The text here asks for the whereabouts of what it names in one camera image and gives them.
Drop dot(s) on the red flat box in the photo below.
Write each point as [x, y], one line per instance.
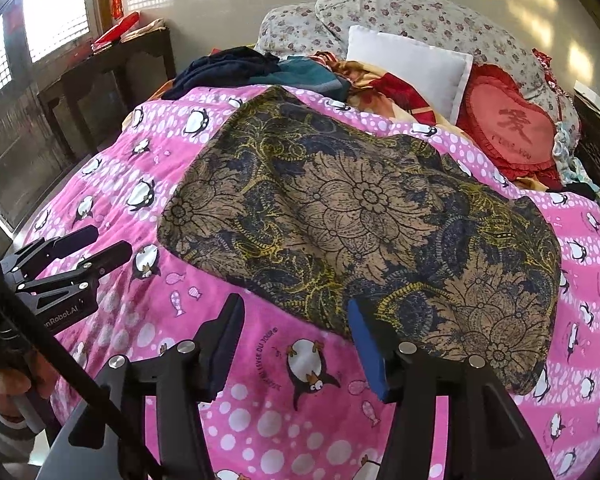
[117, 27]

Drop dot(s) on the dark navy clothes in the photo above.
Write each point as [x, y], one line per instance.
[220, 67]

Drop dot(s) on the person's left hand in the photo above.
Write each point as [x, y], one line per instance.
[40, 380]

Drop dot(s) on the teal cloth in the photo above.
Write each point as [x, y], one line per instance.
[305, 75]

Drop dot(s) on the light blue floral cloth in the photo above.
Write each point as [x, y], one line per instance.
[565, 155]

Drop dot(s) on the white pillow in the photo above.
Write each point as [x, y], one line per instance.
[405, 65]

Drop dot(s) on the person's left forearm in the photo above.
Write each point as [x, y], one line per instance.
[5, 430]

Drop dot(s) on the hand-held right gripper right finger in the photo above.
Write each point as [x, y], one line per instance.
[367, 355]

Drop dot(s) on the dark wooden side table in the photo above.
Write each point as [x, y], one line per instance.
[105, 75]

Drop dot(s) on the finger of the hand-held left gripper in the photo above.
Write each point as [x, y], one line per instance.
[105, 260]
[65, 242]

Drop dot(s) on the beige cloth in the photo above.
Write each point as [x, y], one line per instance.
[147, 27]

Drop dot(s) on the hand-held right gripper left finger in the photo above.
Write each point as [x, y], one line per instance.
[225, 350]

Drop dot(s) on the red yellow floral blanket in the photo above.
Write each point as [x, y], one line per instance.
[395, 87]

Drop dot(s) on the red paper wall decoration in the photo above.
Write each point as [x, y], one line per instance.
[116, 5]

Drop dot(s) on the pink penguin blanket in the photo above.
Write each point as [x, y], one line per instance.
[280, 410]

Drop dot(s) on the window with blinds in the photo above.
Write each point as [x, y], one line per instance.
[55, 15]

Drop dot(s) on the brown floral patterned garment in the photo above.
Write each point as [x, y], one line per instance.
[360, 200]

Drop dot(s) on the red heart cushion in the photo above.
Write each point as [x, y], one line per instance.
[510, 125]

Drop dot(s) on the grey floral quilt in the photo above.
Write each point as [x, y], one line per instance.
[405, 10]

